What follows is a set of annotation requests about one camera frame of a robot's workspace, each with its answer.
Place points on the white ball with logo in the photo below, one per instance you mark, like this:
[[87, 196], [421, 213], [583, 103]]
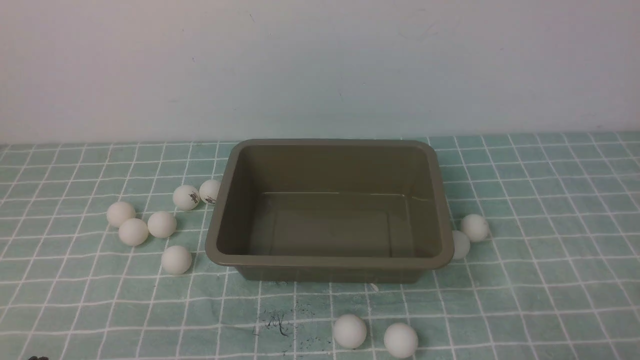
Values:
[[186, 197]]

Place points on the olive green plastic bin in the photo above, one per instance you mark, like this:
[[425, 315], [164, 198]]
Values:
[[331, 210]]

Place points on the teal checkered tablecloth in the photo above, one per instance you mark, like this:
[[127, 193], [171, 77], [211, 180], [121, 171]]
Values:
[[558, 279]]

